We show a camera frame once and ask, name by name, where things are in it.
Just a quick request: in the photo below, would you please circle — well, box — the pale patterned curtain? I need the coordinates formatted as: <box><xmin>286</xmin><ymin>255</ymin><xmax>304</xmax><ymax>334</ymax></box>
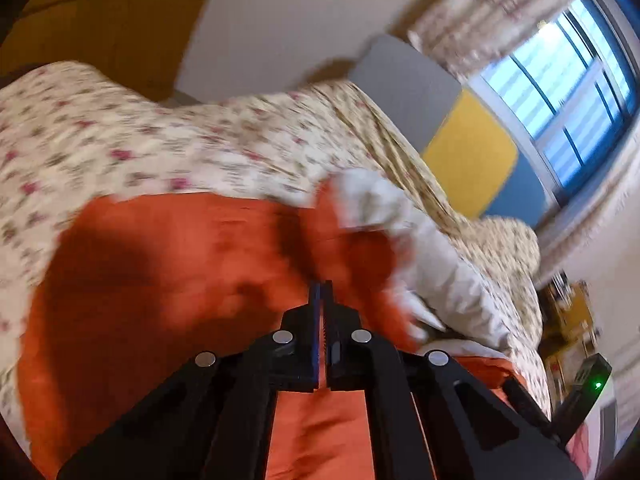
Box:
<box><xmin>407</xmin><ymin>0</ymin><xmax>593</xmax><ymax>78</ymax></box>
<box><xmin>537</xmin><ymin>180</ymin><xmax>640</xmax><ymax>286</ymax></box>

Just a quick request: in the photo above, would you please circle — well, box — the yellow wooden wardrobe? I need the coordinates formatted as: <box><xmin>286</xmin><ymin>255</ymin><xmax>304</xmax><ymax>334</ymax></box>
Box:
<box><xmin>0</xmin><ymin>0</ymin><xmax>223</xmax><ymax>106</ymax></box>

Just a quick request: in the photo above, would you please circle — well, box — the yellow bedside cabinet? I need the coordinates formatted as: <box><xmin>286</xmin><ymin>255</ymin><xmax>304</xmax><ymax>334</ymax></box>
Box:
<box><xmin>542</xmin><ymin>270</ymin><xmax>598</xmax><ymax>341</ymax></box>

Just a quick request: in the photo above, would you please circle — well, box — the barred window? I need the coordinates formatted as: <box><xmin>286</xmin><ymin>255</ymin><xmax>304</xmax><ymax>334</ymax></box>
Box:
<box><xmin>467</xmin><ymin>0</ymin><xmax>640</xmax><ymax>206</ymax></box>

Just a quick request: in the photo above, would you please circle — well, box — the beige small-flowered blanket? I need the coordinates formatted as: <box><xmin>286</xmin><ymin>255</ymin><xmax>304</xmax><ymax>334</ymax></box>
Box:
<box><xmin>295</xmin><ymin>80</ymin><xmax>553</xmax><ymax>421</ymax></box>

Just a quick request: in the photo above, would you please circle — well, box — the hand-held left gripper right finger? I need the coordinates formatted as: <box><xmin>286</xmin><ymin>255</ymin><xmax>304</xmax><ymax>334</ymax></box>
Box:
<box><xmin>323</xmin><ymin>280</ymin><xmax>585</xmax><ymax>480</ymax></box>

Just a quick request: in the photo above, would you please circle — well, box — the white pink-flowered quilt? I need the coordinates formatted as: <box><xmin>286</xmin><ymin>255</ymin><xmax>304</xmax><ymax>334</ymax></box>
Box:
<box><xmin>0</xmin><ymin>60</ymin><xmax>401</xmax><ymax>416</ymax></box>

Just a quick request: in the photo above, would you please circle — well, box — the white padded garment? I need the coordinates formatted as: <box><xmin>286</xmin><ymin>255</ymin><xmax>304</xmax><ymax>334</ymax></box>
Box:
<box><xmin>332</xmin><ymin>167</ymin><xmax>513</xmax><ymax>353</ymax></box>

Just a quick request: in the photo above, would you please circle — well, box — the orange padded jacket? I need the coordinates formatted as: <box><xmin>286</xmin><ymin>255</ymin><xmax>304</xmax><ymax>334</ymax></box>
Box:
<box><xmin>17</xmin><ymin>180</ymin><xmax>531</xmax><ymax>480</ymax></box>

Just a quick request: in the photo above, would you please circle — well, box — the grey yellow blue headboard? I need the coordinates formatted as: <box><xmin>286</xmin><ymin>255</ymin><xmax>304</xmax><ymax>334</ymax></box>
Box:
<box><xmin>350</xmin><ymin>35</ymin><xmax>553</xmax><ymax>228</ymax></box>

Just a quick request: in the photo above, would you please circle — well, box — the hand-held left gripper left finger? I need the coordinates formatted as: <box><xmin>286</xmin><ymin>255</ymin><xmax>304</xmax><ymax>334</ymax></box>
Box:
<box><xmin>57</xmin><ymin>280</ymin><xmax>323</xmax><ymax>480</ymax></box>

